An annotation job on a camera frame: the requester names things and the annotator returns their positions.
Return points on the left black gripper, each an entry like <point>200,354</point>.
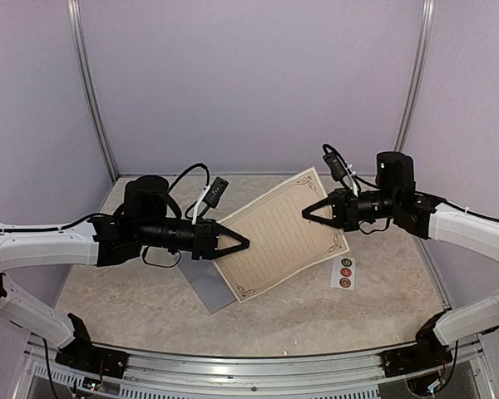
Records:
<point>209,229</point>

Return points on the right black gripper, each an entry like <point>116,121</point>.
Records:
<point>345,209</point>

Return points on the grey paper envelope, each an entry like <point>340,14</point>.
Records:
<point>209,286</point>

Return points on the beige lined letter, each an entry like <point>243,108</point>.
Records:
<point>281,242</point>

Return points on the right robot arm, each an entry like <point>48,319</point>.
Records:
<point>394,198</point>

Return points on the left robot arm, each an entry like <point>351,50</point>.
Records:
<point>147,218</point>

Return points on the white sticker sheet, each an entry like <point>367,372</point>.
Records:
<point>343,273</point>

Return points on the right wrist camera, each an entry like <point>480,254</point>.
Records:
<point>340,170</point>

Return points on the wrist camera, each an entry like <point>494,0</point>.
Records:
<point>209,198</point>
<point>340,170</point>

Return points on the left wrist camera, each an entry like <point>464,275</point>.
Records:
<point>209,198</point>

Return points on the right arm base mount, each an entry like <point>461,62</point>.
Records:
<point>425,353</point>

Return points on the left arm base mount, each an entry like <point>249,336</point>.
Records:
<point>81,354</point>

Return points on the right aluminium frame post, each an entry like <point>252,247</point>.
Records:
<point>415,81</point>

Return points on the aluminium frame post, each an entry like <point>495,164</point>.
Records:
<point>415,81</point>
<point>74,13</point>

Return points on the front aluminium rail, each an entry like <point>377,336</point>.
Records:
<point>149,374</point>

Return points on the left aluminium frame post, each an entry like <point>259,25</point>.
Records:
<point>74,13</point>

